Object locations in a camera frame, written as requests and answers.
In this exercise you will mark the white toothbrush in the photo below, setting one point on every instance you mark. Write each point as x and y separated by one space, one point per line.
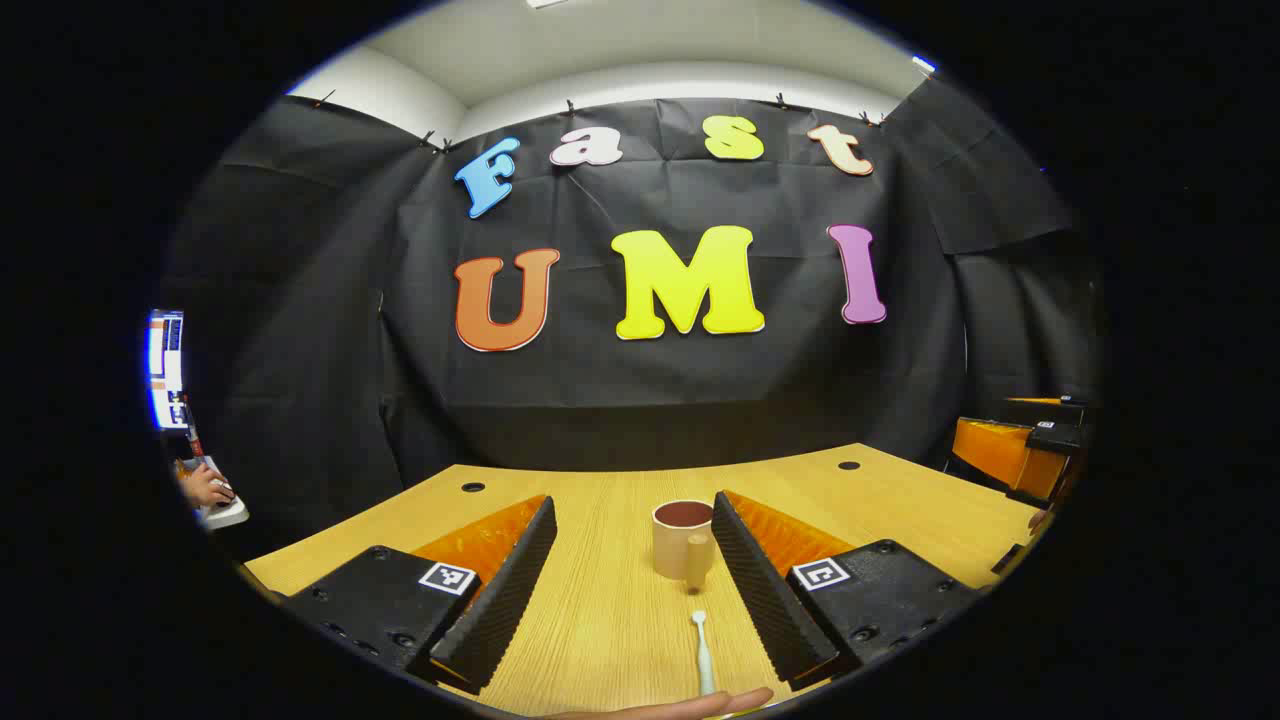
703 655

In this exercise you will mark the black backdrop cloth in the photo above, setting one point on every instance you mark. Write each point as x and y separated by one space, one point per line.
700 380

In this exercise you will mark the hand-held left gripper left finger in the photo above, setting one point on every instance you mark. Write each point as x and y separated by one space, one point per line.
510 590

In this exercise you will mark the beige cup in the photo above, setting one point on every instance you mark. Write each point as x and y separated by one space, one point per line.
670 545

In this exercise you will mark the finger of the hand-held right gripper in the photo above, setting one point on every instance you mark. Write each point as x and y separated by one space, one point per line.
1000 455
1050 402

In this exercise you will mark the computer monitor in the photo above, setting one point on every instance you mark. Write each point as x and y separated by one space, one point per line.
166 365

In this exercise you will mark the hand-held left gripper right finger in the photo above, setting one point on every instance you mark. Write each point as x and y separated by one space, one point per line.
760 600

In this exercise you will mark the wooden desktop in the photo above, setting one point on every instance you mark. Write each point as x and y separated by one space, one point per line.
610 540

